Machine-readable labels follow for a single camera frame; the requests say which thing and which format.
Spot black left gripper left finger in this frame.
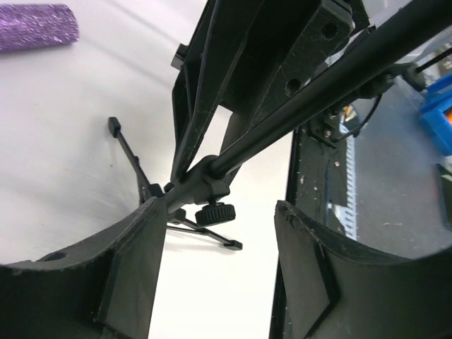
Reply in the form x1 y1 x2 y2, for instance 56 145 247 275
1 198 166 338

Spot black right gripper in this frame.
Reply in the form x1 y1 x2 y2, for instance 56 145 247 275
170 1 369 184

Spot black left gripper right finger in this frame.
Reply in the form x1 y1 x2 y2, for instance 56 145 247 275
274 201 451 338

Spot black tripod shock-mount stand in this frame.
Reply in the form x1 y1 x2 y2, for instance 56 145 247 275
107 1 451 237

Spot purple glitter microphone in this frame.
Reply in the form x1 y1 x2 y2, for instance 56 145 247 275
1 4 80 53

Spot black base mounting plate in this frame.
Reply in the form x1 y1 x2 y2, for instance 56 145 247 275
269 126 347 338

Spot blue plastic box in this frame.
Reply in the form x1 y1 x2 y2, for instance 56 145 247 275
420 73 451 157

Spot white slotted cable duct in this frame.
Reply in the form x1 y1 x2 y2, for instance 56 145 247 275
340 137 358 241

